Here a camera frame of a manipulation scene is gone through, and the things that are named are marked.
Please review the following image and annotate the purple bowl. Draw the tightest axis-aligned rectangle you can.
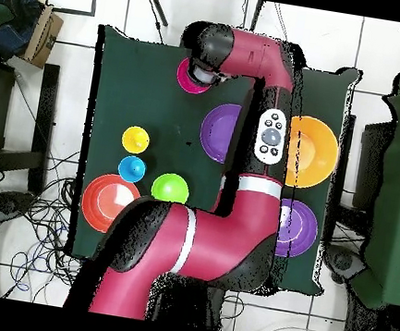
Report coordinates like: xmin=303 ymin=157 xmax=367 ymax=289
xmin=195 ymin=99 xmax=243 ymax=167
xmin=272 ymin=197 xmax=323 ymax=263

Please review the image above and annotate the pink bowl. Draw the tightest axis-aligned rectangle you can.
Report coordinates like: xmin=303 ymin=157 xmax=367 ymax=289
xmin=173 ymin=55 xmax=217 ymax=98

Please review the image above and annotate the green bowl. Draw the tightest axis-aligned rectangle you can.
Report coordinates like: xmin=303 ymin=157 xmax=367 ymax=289
xmin=149 ymin=169 xmax=193 ymax=205

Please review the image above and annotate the blue cup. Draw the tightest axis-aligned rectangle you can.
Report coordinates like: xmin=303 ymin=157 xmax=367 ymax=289
xmin=115 ymin=153 xmax=149 ymax=186

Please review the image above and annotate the yellow cup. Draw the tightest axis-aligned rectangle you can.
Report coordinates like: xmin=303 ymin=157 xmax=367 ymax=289
xmin=119 ymin=124 xmax=152 ymax=157

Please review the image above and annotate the dark green tablecloth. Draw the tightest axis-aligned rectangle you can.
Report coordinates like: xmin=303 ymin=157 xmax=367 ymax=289
xmin=62 ymin=23 xmax=365 ymax=299

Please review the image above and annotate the orange-red bowl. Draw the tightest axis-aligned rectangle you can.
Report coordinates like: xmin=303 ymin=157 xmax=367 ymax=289
xmin=77 ymin=169 xmax=146 ymax=239

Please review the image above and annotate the large yellow bowl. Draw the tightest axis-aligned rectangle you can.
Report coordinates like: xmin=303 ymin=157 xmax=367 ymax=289
xmin=280 ymin=113 xmax=345 ymax=194

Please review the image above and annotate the black stand leg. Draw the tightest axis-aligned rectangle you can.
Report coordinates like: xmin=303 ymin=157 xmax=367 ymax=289
xmin=248 ymin=0 xmax=266 ymax=33
xmin=139 ymin=0 xmax=173 ymax=29

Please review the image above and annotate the black wheeled base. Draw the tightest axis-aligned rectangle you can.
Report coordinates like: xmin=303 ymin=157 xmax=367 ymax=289
xmin=0 ymin=187 xmax=38 ymax=237
xmin=319 ymin=240 xmax=370 ymax=289

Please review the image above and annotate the cardboard box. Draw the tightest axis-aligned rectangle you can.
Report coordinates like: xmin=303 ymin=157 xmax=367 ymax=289
xmin=17 ymin=1 xmax=67 ymax=71

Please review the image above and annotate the blue clothing pile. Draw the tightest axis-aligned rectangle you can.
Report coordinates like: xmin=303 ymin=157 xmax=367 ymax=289
xmin=0 ymin=0 xmax=45 ymax=66

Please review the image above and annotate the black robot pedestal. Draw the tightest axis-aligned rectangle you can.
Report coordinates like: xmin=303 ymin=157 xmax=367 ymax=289
xmin=145 ymin=271 xmax=233 ymax=331

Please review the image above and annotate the black cable tangle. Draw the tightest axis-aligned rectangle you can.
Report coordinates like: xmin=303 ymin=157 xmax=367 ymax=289
xmin=0 ymin=137 xmax=113 ymax=312

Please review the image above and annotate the black metal frame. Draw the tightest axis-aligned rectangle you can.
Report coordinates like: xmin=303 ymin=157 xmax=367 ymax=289
xmin=0 ymin=55 xmax=63 ymax=198
xmin=323 ymin=113 xmax=397 ymax=239

